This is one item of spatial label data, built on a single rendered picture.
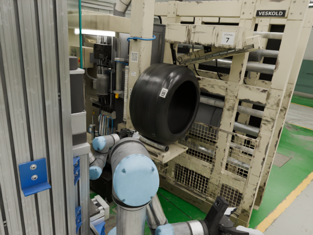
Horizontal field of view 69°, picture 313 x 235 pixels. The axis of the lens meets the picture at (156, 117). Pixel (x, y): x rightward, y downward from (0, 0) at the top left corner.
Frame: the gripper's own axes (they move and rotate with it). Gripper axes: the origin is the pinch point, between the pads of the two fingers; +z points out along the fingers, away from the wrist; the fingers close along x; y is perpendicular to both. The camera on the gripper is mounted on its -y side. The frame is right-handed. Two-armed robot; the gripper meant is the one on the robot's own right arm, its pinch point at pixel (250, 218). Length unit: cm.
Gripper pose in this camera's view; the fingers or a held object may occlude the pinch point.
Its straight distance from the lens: 97.3
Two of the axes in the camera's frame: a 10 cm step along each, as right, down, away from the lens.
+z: 9.6, -0.1, 2.8
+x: 2.7, 2.1, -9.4
